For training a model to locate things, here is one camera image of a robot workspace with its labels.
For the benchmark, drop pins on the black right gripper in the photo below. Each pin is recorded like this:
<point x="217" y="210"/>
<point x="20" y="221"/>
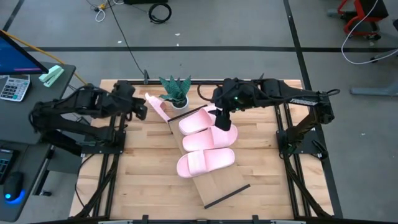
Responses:
<point x="224" y="113"/>

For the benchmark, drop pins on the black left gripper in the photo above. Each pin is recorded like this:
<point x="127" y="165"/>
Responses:
<point x="130" y="104"/>

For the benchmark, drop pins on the pink rubber slide sandal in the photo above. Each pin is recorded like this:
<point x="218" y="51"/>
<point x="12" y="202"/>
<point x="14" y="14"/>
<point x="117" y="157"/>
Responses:
<point x="157" y="105"/>
<point x="202" y="161"/>
<point x="196" y="123"/>
<point x="205" y="140"/>

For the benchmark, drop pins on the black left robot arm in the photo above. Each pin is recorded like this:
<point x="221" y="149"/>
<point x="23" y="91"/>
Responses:
<point x="77" y="102"/>

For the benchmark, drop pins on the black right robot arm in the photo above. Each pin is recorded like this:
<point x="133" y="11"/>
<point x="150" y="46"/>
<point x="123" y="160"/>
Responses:
<point x="280" y="91"/>

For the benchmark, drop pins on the wooden shelf black metal legs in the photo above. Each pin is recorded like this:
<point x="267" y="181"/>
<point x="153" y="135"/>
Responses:
<point x="217" y="186"/>

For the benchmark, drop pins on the green plant white pot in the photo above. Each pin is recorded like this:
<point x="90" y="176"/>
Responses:
<point x="175" y="90"/>

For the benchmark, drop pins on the mint green stapler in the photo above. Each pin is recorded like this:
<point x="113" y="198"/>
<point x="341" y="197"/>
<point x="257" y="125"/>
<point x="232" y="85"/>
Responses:
<point x="51" y="74"/>

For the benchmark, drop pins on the black box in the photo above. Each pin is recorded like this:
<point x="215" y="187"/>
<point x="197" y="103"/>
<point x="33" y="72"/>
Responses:
<point x="146" y="1"/>

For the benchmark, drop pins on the yellow plug connector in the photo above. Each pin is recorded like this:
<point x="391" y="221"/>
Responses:
<point x="102" y="6"/>

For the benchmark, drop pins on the dark grey desk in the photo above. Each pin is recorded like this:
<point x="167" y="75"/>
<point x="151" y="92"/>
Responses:
<point x="18" y="124"/>

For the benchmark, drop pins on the grey calculator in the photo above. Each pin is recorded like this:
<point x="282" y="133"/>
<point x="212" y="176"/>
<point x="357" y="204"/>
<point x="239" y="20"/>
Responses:
<point x="14" y="88"/>

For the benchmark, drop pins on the monitor with blue screen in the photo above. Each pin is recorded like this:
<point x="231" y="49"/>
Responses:
<point x="15" y="59"/>

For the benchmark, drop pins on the black keyboard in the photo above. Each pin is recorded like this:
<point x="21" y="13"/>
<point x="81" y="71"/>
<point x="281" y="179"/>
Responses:
<point x="6" y="165"/>

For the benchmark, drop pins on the black mouse blue light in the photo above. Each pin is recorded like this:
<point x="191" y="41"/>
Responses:
<point x="13" y="185"/>

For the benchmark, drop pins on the red framed rolling stool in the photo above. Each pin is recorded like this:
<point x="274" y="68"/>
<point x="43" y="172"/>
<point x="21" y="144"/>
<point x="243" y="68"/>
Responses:
<point x="374" y="7"/>

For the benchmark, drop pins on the black aluminium rig frame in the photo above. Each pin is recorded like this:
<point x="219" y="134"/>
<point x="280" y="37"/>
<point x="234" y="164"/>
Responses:
<point x="154" y="82"/>

